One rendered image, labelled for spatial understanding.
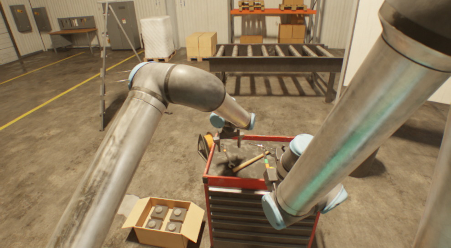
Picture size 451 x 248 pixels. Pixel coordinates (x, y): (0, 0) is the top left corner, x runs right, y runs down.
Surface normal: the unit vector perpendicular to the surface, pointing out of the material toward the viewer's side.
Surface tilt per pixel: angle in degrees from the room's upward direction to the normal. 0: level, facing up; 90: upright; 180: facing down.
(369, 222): 0
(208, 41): 90
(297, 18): 90
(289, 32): 90
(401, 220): 0
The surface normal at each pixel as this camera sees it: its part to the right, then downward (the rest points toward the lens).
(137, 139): 0.77, -0.07
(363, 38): -0.53, 0.40
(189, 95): 0.18, 0.50
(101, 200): 0.52, -0.25
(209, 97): 0.48, 0.40
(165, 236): -0.14, 0.45
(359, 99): -0.95, 0.12
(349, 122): -0.86, 0.29
